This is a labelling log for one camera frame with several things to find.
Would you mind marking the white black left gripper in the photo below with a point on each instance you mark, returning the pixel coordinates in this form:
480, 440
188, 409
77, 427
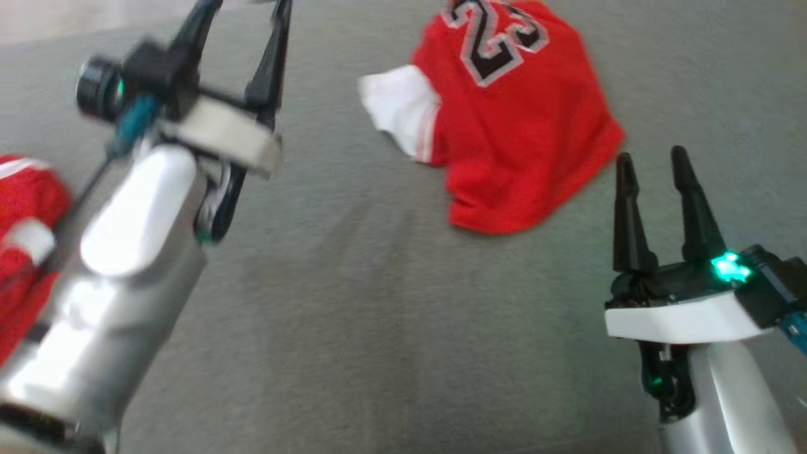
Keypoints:
220, 135

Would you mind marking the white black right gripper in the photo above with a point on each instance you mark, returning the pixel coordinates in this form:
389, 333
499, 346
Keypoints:
668, 318

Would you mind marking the red numbered basketball jersey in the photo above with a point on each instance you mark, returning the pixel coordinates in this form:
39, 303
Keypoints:
517, 139

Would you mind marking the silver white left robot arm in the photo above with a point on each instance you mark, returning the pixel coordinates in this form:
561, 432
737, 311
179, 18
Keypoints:
107, 328

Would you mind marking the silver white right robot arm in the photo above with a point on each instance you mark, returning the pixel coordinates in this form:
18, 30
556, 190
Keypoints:
725, 403

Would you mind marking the red shorts white trim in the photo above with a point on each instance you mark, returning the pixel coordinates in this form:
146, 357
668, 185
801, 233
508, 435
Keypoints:
31, 189

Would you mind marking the grey and yellow sofa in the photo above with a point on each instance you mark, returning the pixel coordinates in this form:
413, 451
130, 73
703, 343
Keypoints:
378, 315

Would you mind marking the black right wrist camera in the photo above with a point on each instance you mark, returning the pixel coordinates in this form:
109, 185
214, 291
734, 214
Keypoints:
775, 284

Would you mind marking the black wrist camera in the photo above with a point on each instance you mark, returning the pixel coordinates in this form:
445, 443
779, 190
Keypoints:
775, 284
101, 88

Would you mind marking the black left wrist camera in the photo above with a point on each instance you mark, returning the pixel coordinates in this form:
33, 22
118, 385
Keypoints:
101, 88

